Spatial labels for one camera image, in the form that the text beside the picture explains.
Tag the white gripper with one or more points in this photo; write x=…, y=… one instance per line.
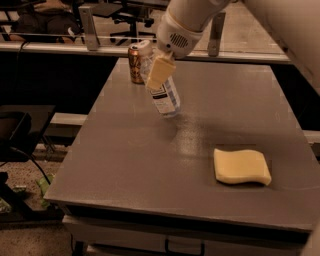
x=175, y=38

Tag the clear plastic water bottle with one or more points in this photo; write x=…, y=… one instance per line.
x=166, y=98

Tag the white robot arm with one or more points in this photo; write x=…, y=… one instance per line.
x=293, y=24

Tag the orange soda can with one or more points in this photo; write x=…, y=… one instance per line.
x=136, y=54

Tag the black office chair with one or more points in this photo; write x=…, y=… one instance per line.
x=131, y=12

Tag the yellow sponge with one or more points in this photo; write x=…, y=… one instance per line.
x=241, y=166

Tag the person in dark clothes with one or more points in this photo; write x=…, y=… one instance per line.
x=47, y=21

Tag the black side table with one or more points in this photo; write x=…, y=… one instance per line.
x=22, y=128

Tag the green crumpled wrapper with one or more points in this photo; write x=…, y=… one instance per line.
x=43, y=185

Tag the white cabinet under table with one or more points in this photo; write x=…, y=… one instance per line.
x=119, y=238

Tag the right metal railing post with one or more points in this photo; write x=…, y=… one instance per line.
x=215, y=37

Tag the metal railing post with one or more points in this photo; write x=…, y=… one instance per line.
x=90, y=34
x=215, y=37

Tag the left metal railing post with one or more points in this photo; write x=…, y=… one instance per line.
x=90, y=34

